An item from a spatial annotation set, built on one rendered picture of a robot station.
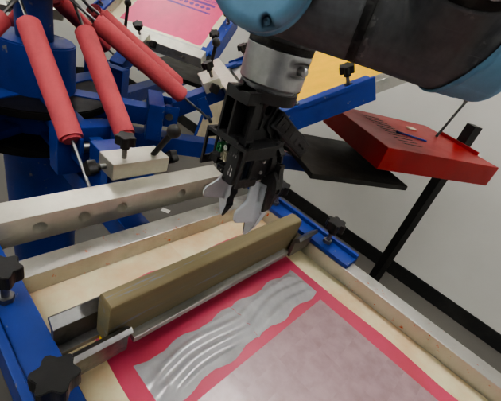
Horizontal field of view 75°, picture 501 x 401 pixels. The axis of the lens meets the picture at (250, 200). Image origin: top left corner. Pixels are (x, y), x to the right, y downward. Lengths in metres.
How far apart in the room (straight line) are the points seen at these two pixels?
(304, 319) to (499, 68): 0.49
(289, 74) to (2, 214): 0.45
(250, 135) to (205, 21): 1.45
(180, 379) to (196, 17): 1.62
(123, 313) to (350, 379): 0.36
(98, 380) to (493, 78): 0.51
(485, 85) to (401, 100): 2.19
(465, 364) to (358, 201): 2.02
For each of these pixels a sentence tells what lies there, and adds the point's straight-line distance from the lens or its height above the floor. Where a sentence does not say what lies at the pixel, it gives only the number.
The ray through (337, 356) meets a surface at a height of 0.96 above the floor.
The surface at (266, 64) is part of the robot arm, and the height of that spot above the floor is 1.35.
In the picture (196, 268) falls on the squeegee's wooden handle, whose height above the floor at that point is 1.06.
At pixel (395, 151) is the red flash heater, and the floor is 1.09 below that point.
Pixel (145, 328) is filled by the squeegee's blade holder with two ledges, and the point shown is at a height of 0.99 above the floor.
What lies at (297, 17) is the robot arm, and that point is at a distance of 0.26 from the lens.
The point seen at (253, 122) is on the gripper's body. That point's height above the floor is 1.29.
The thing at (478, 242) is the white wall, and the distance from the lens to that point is 2.49.
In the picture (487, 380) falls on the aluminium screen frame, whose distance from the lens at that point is 0.74.
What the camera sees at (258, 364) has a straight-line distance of 0.55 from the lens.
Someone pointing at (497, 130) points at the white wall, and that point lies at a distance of 2.36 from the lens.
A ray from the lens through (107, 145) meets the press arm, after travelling 0.82.
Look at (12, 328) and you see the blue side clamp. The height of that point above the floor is 1.00.
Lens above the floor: 1.40
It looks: 30 degrees down
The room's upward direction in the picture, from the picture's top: 19 degrees clockwise
